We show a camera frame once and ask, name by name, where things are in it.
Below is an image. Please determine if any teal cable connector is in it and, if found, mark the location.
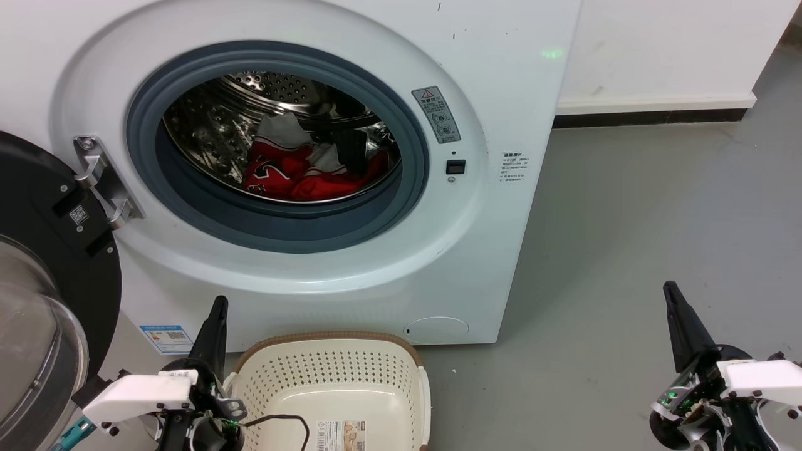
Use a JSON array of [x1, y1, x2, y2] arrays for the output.
[[53, 418, 96, 451]]

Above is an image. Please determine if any silver metal door hinge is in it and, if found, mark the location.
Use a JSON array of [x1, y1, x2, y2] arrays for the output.
[[73, 135, 146, 230]]

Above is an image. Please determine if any white wall skirting ledge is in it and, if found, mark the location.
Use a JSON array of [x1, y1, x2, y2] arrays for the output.
[[553, 93, 759, 129]]

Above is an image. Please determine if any stainless steel washing machine drum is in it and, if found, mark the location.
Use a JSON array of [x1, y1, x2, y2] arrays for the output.
[[162, 71, 402, 204]]

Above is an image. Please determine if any small printed text label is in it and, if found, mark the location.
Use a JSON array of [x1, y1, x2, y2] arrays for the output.
[[499, 152, 531, 184]]

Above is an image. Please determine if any red and white garment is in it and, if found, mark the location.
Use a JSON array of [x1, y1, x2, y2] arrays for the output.
[[242, 113, 391, 202]]

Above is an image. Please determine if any white front-load washing machine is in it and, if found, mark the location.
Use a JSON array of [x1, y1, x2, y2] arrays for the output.
[[0, 0, 584, 353]]

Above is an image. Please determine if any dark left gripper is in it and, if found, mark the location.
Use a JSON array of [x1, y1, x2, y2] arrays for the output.
[[155, 296, 249, 451]]

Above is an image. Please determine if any round white filter cover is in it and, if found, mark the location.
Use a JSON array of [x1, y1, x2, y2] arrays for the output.
[[403, 316, 470, 345]]

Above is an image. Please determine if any cream perforated laundry basket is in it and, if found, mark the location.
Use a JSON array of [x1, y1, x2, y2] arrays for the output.
[[224, 332, 432, 451]]

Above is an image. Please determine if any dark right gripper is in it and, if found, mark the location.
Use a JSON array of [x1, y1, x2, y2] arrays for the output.
[[648, 281, 802, 451]]

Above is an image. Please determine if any grey warning sticker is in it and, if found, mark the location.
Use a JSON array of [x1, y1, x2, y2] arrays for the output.
[[412, 86, 462, 145]]

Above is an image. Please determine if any grey rubber door gasket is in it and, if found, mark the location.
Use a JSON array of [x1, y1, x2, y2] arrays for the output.
[[125, 40, 431, 254]]

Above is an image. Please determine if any washing machine door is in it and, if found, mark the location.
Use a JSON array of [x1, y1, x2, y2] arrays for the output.
[[0, 130, 123, 451]]

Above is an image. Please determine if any blue energy label sticker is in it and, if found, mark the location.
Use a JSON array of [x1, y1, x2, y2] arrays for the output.
[[139, 324, 194, 355]]

